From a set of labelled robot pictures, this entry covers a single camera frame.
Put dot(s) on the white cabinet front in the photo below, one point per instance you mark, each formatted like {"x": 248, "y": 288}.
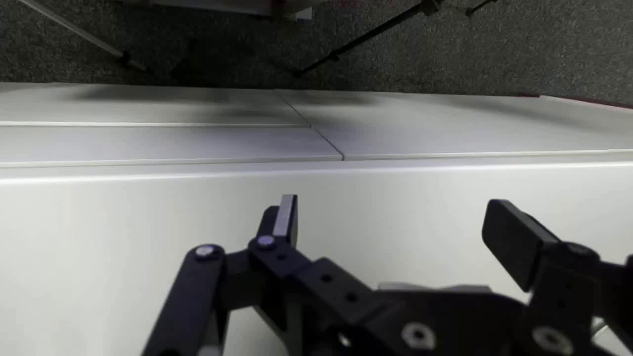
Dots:
{"x": 104, "y": 190}

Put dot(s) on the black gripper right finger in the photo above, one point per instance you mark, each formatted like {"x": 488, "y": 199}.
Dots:
{"x": 571, "y": 285}

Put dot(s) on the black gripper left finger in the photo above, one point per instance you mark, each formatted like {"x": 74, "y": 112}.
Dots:
{"x": 272, "y": 277}

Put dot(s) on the black tripod leg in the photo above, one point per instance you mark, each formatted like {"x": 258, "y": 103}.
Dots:
{"x": 422, "y": 6}

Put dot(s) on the grey tripod leg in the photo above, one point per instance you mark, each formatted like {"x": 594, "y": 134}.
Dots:
{"x": 124, "y": 57}

